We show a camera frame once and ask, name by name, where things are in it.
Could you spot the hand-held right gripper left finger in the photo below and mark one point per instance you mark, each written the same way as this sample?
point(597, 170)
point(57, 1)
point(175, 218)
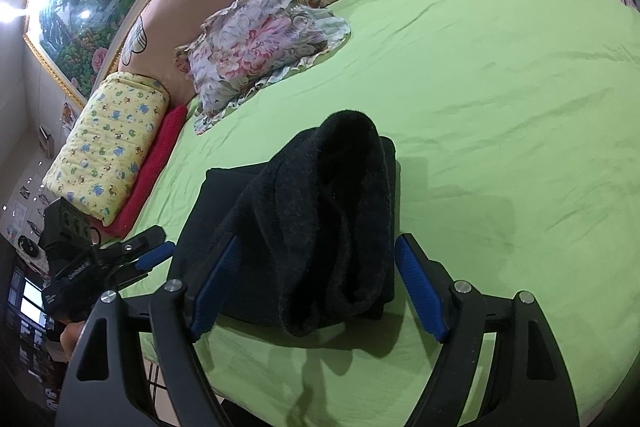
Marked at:
point(215, 282)

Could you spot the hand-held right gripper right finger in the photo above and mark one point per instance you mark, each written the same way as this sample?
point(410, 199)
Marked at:
point(420, 287)

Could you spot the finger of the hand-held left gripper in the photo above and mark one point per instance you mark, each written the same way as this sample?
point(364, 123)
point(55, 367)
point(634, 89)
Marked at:
point(140, 239)
point(155, 256)

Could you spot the black pants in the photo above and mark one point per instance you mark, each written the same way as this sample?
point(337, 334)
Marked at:
point(325, 207)

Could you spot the person's left hand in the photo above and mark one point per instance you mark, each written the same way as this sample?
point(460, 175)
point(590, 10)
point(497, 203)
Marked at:
point(70, 342)

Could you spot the red blanket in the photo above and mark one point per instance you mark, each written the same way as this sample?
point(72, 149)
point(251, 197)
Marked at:
point(150, 172)

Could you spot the yellow printed quilt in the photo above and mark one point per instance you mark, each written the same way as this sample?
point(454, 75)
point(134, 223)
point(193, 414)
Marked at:
point(110, 142)

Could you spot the green bed sheet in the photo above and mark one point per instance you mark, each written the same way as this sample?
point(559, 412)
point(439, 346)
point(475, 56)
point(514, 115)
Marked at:
point(500, 107)

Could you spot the floral ruffled cloth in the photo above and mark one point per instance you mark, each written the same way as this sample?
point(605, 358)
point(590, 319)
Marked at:
point(250, 42)

